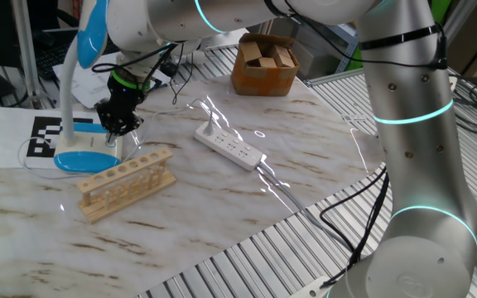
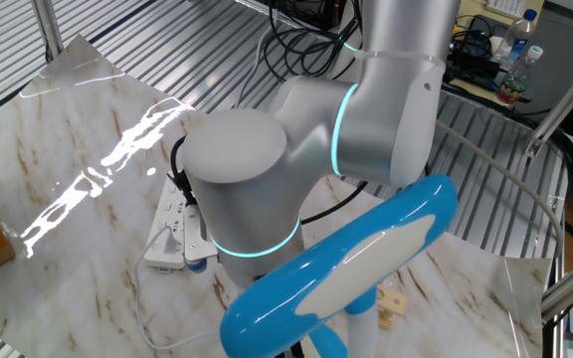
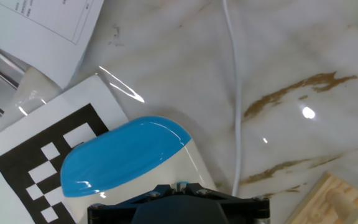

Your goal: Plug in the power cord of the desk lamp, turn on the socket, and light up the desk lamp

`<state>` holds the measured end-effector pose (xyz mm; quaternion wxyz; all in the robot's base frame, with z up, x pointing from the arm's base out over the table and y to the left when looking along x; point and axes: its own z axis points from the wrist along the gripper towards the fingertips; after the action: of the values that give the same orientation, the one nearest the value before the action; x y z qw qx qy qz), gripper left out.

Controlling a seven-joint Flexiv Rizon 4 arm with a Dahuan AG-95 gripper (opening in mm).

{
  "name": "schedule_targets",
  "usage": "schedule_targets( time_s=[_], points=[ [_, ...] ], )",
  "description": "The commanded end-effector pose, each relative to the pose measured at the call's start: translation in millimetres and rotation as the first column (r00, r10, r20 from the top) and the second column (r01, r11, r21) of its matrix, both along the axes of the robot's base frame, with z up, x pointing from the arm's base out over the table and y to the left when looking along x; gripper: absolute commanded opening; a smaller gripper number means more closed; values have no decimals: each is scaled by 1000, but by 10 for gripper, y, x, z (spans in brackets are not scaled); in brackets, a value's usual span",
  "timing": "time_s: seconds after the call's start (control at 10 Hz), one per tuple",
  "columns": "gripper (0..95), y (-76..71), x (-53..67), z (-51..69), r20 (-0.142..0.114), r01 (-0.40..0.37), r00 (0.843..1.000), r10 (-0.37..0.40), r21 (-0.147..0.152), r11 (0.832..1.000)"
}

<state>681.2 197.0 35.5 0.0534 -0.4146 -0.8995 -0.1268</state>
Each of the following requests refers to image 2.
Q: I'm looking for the grey power strip cable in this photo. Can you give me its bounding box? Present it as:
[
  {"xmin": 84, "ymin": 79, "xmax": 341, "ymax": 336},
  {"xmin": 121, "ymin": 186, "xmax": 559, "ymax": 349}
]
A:
[{"xmin": 235, "ymin": 9, "xmax": 279, "ymax": 109}]

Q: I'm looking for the white power strip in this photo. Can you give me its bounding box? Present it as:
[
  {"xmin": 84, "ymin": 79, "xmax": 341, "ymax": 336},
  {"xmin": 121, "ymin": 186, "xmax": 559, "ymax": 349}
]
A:
[{"xmin": 142, "ymin": 171, "xmax": 191, "ymax": 273}]

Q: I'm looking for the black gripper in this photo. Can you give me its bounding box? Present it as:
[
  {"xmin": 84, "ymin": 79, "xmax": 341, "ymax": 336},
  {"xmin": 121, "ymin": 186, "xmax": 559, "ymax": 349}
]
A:
[{"xmin": 274, "ymin": 341, "xmax": 308, "ymax": 358}]

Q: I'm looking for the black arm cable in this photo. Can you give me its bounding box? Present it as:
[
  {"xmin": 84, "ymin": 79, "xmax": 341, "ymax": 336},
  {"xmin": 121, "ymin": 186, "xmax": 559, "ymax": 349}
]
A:
[{"xmin": 169, "ymin": 134, "xmax": 370, "ymax": 226}]

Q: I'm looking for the wooden test tube rack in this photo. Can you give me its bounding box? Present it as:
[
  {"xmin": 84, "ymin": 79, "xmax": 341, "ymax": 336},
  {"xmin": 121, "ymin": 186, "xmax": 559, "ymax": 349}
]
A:
[{"xmin": 375, "ymin": 283, "xmax": 409, "ymax": 330}]

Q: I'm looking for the white lamp power cord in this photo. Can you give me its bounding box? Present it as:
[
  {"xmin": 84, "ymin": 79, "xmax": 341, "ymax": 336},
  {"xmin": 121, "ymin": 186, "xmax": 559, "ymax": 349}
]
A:
[{"xmin": 134, "ymin": 224, "xmax": 224, "ymax": 352}]

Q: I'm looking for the plastic bottle blue cap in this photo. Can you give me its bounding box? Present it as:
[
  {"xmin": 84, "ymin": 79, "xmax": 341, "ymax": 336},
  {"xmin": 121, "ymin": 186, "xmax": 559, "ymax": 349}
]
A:
[{"xmin": 491, "ymin": 8, "xmax": 539, "ymax": 62}]

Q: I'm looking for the black base cable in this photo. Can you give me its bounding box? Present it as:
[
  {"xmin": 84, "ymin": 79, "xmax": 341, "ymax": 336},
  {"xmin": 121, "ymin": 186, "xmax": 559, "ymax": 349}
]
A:
[{"xmin": 264, "ymin": 0, "xmax": 365, "ymax": 84}]

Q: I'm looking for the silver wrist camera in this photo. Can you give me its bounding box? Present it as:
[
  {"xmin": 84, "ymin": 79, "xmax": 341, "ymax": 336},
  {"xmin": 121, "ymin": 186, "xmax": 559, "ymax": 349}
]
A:
[{"xmin": 182, "ymin": 203, "xmax": 220, "ymax": 274}]

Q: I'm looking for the aluminium frame post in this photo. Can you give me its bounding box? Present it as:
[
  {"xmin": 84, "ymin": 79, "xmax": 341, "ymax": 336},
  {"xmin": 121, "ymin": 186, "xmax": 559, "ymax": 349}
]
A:
[
  {"xmin": 539, "ymin": 248, "xmax": 573, "ymax": 322},
  {"xmin": 31, "ymin": 0, "xmax": 65, "ymax": 62},
  {"xmin": 524, "ymin": 39, "xmax": 573, "ymax": 158}
]

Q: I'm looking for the grey corrugated hose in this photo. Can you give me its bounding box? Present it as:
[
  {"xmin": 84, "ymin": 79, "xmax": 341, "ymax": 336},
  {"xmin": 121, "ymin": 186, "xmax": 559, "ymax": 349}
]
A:
[{"xmin": 435, "ymin": 117, "xmax": 566, "ymax": 260}]

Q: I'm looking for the plastic bottle white cap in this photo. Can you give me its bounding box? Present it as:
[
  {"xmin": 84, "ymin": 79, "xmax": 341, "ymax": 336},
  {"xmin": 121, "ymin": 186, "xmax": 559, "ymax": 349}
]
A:
[{"xmin": 494, "ymin": 45, "xmax": 544, "ymax": 106}]

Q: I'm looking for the blue and white desk lamp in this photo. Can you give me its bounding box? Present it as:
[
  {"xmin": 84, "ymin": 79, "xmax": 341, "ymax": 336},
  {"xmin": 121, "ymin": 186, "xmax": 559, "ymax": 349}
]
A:
[{"xmin": 219, "ymin": 173, "xmax": 460, "ymax": 358}]

